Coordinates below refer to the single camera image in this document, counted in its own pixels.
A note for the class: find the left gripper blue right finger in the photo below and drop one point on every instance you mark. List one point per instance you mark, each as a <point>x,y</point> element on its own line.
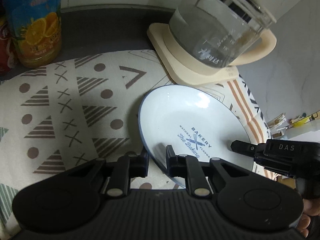
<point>172,162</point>

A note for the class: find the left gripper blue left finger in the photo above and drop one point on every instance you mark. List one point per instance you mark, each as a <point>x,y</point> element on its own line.
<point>142,163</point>

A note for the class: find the small white Bakery plate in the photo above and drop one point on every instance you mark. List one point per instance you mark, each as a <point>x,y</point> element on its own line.
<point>193,123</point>

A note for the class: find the person's right hand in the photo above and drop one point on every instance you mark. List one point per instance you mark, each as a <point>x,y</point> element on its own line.
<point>311,209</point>

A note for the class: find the cream kettle base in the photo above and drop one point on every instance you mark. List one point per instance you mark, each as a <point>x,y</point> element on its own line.
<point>183,68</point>

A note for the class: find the patterned fringed table cloth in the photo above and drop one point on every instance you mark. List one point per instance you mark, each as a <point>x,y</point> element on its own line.
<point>62,115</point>

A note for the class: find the lower red drink can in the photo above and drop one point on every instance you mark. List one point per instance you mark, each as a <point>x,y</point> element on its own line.
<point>8,58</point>

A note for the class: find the orange juice bottle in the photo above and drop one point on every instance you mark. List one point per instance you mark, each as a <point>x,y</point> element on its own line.
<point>35,26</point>

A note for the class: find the glass kettle cream handle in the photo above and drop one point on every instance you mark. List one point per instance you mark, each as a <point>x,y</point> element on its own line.
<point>222,33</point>

